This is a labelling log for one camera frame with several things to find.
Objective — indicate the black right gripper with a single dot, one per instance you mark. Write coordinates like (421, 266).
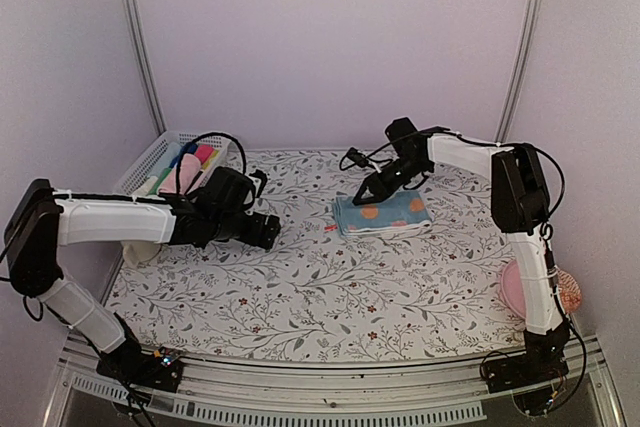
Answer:
(358, 200)

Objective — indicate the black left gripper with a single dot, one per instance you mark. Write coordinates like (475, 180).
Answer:
(256, 238)

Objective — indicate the light blue towel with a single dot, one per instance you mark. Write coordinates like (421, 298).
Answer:
(402, 212)
(165, 159)

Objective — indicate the pink towel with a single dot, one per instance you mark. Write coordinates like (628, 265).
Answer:
(203, 153)
(190, 166)

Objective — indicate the white plastic basket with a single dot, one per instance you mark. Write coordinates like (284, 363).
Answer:
(159, 155)

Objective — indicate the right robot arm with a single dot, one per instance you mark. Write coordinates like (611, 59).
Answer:
(520, 208)

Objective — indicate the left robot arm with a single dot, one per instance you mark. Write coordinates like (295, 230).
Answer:
(46, 220)

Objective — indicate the floral tablecloth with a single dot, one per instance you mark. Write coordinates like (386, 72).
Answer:
(318, 297)

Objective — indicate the yellow rolled towel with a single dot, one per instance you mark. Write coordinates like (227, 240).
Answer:
(210, 159)

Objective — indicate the pink rolled towel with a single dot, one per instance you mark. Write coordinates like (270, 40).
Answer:
(203, 153)

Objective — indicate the dark blue rolled towel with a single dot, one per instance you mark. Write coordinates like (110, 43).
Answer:
(189, 148)

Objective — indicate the green rolled towel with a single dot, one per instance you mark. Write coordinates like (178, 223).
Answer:
(152, 184)

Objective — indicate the light blue rolled towel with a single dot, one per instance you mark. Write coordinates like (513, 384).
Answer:
(165, 159)

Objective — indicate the cream mug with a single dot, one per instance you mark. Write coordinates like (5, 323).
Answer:
(133, 254)

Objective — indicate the pink plate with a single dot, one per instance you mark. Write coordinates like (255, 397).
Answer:
(511, 291)

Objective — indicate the red patterned bowl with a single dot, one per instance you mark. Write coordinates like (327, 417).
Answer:
(569, 291)

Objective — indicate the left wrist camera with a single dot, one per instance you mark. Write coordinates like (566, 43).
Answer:
(259, 179)

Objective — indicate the front aluminium rail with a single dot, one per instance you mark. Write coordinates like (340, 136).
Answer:
(436, 392)

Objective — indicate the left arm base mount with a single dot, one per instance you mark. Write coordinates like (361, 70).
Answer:
(130, 365)

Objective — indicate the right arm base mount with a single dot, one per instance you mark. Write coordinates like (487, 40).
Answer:
(502, 372)

